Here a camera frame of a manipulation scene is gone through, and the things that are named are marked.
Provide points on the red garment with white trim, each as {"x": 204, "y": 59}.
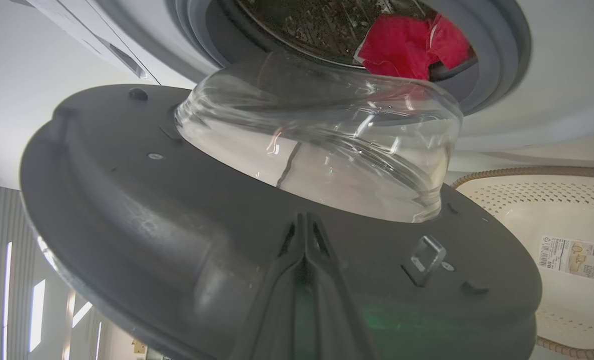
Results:
{"x": 402, "y": 45}

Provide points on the white front-load washing machine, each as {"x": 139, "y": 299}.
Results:
{"x": 552, "y": 75}

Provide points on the perforated steel washer drum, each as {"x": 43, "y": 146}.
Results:
{"x": 317, "y": 25}

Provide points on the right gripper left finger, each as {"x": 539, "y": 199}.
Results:
{"x": 276, "y": 310}

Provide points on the cream perforated laundry basket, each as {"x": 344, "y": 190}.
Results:
{"x": 527, "y": 220}

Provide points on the white barcode sticker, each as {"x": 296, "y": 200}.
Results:
{"x": 569, "y": 257}

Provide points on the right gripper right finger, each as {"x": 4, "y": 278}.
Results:
{"x": 337, "y": 320}

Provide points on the dark round glass washer door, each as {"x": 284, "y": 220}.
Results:
{"x": 151, "y": 225}

